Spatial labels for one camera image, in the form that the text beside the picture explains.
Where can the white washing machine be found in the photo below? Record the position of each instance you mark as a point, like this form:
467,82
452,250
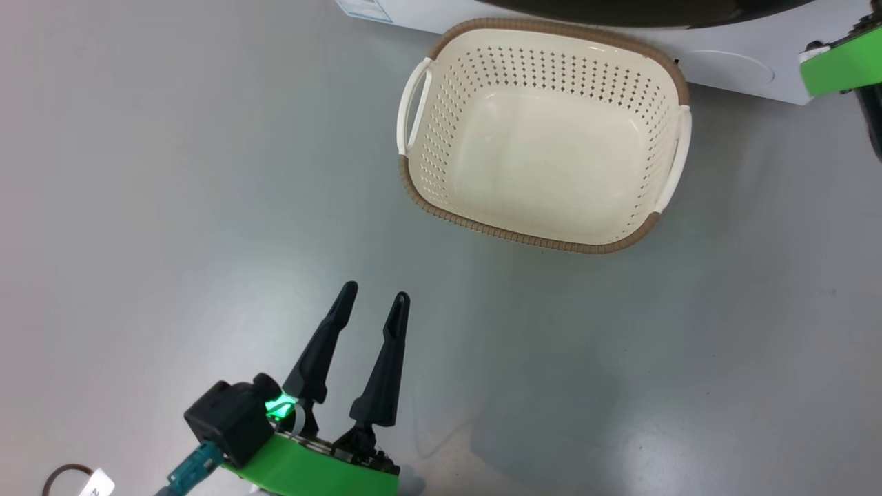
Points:
730,65

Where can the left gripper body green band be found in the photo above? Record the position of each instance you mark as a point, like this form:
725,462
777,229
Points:
303,472

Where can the blue white energy label sticker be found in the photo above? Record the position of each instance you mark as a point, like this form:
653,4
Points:
365,8

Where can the black glass washing machine door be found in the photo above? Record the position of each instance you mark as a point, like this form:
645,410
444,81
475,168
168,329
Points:
654,10

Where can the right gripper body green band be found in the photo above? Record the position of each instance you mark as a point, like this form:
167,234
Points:
844,69

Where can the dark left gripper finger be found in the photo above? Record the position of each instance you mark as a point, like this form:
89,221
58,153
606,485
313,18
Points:
320,358
386,372

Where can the cream perforated laundry basket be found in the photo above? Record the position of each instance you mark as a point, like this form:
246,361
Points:
551,158

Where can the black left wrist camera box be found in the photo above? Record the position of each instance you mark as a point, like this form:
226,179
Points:
231,420

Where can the teal left camera connector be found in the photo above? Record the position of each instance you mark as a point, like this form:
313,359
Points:
196,468

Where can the white label tag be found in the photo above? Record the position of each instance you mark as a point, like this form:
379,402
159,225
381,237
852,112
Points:
96,483

